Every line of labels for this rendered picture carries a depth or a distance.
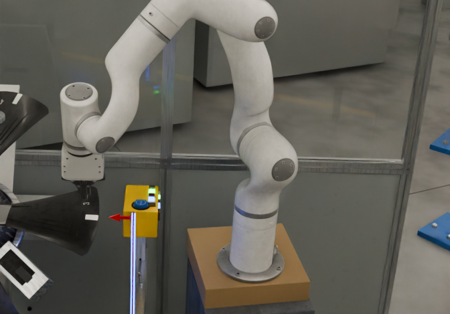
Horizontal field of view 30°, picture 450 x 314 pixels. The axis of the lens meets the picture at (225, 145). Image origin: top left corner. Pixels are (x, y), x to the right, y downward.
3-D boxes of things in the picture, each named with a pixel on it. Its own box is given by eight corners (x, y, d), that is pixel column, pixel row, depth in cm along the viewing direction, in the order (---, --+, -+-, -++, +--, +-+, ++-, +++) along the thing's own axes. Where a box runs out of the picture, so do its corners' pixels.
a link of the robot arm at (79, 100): (108, 141, 195) (88, 118, 201) (106, 98, 186) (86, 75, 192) (76, 154, 191) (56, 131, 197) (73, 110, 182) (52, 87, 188)
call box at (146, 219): (125, 213, 261) (125, 183, 256) (158, 214, 261) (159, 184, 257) (122, 241, 246) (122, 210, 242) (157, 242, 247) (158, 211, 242)
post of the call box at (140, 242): (135, 255, 260) (136, 220, 254) (145, 255, 260) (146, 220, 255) (135, 260, 257) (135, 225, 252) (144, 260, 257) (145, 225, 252)
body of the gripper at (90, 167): (104, 131, 201) (104, 165, 209) (60, 130, 200) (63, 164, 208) (102, 153, 195) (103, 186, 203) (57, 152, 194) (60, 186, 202)
